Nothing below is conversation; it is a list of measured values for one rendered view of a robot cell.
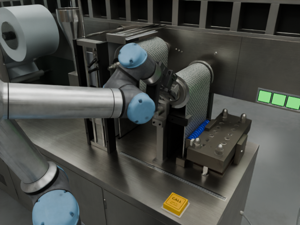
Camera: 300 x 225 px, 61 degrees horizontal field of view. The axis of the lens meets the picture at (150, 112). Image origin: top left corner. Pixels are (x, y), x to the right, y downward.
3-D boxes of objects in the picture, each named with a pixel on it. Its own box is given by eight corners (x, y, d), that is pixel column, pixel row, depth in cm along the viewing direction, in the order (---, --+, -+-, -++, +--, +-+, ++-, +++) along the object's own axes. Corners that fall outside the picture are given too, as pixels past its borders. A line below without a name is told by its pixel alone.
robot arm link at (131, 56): (110, 59, 74) (127, 35, 73) (129, 74, 83) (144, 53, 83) (127, 72, 70) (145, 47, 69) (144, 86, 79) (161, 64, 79)
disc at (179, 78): (158, 104, 112) (158, 72, 106) (159, 103, 112) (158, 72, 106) (189, 111, 104) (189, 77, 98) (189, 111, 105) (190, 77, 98)
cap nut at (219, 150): (213, 153, 103) (214, 144, 101) (216, 149, 106) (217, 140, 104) (221, 156, 101) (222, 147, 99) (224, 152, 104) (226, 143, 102)
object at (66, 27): (68, 113, 164) (52, 20, 137) (85, 105, 174) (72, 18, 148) (83, 119, 157) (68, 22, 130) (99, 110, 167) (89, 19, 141)
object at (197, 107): (183, 141, 113) (185, 104, 104) (205, 120, 130) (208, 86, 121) (184, 141, 113) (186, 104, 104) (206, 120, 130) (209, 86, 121)
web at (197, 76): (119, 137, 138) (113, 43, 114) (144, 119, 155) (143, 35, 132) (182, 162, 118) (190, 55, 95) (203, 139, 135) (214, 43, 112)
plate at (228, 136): (186, 159, 110) (187, 147, 107) (220, 121, 139) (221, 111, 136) (222, 172, 102) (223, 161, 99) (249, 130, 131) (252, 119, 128)
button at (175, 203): (162, 207, 95) (163, 203, 94) (172, 196, 100) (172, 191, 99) (179, 216, 92) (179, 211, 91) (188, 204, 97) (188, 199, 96)
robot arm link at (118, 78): (105, 106, 69) (129, 73, 68) (93, 91, 78) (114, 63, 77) (125, 118, 74) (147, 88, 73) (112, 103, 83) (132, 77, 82)
